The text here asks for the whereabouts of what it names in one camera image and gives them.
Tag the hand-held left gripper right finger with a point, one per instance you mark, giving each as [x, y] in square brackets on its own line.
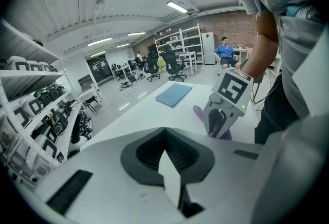
[223, 187]

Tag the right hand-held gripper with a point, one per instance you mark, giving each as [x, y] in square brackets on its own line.
[232, 89]

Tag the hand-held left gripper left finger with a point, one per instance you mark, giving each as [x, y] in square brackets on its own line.
[108, 200]

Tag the purple cloth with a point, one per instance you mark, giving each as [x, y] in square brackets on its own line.
[199, 112]

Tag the blue cloth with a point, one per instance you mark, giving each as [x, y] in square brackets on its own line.
[174, 94]

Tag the person's right forearm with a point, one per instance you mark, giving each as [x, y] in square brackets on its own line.
[264, 43]

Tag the black trousers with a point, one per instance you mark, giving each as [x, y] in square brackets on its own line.
[280, 115]

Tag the white table with thin legs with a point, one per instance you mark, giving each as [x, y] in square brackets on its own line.
[189, 54]

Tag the white refrigerator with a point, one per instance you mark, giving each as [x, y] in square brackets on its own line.
[207, 48]

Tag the white desk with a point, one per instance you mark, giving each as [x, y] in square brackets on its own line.
[241, 51]

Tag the black office chair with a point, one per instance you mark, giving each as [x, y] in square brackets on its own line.
[152, 63]
[118, 70]
[173, 62]

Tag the yellow-green cloth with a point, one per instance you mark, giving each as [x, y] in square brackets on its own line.
[161, 63]

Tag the white open shelving unit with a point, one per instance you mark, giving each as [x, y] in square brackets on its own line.
[190, 38]

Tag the group of black headsets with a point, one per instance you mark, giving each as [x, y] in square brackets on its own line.
[57, 115]

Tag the small white table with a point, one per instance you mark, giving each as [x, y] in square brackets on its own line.
[88, 94]

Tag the long ceiling light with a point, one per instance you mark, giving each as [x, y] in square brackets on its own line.
[123, 45]
[100, 41]
[136, 34]
[177, 6]

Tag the group of white helmet devices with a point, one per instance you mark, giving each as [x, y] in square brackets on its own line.
[30, 107]

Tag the black double door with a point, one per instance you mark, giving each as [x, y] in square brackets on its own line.
[99, 67]

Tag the grey printed t-shirt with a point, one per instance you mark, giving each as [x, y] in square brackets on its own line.
[295, 12]

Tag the white metal shelving rack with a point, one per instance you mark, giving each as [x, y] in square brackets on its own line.
[10, 74]

